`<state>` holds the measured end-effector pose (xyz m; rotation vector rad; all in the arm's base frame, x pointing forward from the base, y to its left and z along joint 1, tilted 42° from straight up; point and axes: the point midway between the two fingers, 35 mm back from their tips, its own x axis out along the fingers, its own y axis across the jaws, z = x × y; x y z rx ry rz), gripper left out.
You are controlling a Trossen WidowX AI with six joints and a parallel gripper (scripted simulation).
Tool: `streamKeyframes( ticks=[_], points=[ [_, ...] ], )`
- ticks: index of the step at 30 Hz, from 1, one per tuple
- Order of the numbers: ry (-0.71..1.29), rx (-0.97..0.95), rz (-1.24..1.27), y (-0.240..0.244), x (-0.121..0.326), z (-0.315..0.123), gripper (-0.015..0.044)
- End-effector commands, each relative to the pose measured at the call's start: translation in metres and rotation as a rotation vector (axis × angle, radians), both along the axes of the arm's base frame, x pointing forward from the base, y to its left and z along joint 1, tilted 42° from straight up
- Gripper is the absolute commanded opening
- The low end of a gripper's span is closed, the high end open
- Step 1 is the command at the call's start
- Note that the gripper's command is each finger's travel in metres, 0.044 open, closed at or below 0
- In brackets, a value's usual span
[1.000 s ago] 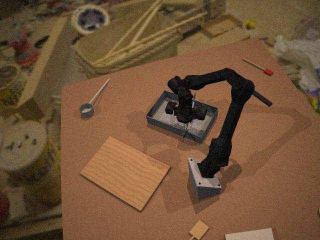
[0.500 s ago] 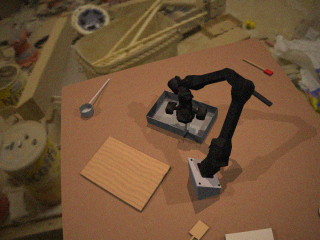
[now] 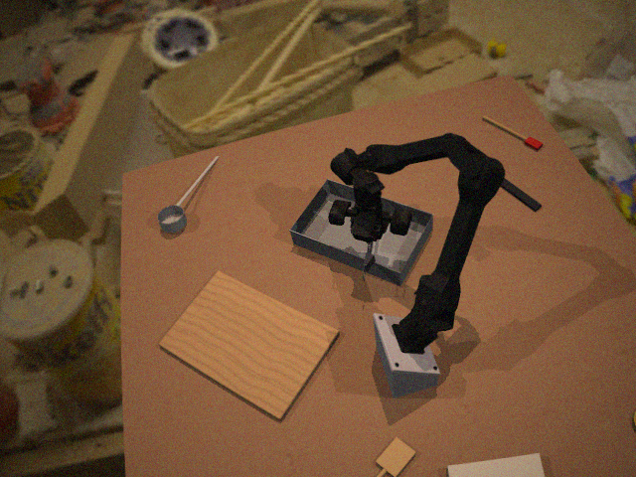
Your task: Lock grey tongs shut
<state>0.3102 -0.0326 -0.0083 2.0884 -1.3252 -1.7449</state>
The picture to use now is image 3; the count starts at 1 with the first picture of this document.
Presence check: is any grey metal roasting tin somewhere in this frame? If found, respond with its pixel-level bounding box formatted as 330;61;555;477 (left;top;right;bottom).
289;179;434;286

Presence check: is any black spatula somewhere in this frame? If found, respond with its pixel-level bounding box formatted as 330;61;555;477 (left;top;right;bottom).
500;179;542;211

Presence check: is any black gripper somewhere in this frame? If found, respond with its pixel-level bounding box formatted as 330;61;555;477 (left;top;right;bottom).
328;197;411;236

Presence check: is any grey saucepan with long handle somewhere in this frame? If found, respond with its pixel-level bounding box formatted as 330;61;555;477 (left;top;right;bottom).
158;156;219;233

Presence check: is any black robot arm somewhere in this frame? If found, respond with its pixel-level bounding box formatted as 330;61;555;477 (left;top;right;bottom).
330;133;506;355

